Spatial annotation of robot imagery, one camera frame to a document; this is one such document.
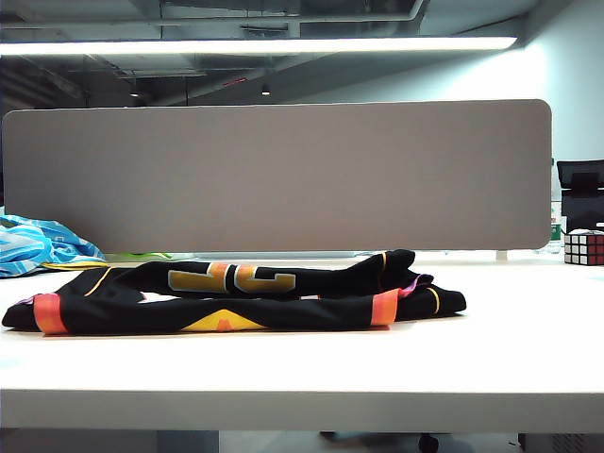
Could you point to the yellow flat cloth item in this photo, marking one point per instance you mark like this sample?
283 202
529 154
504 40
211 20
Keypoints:
71 266

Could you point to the ceiling spot lamp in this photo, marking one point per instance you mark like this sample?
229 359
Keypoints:
265 89
135 93

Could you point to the long ceiling light strip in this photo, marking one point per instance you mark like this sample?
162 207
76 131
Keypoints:
259 45

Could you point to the black chair base with wheel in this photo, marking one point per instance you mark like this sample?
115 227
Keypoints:
427 442

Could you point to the black office chair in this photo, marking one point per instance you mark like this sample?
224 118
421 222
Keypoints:
582 207

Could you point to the blue white plastic bag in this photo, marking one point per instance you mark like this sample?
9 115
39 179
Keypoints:
28 245

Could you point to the red ceiling sign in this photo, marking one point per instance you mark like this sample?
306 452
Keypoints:
236 81

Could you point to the rubik's cube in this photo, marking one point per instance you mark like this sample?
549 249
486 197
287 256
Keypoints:
585 247

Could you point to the grey cabinet under table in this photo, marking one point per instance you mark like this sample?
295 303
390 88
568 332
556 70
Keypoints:
561 444

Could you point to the beige fabric desk divider panel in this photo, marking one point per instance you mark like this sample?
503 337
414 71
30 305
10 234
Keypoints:
283 179

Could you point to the black basketball jersey number 35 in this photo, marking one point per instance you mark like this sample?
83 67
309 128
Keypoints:
283 316

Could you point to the green small box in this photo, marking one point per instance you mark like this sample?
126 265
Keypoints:
557 231

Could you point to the green flat item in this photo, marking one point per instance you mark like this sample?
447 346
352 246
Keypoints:
137 256

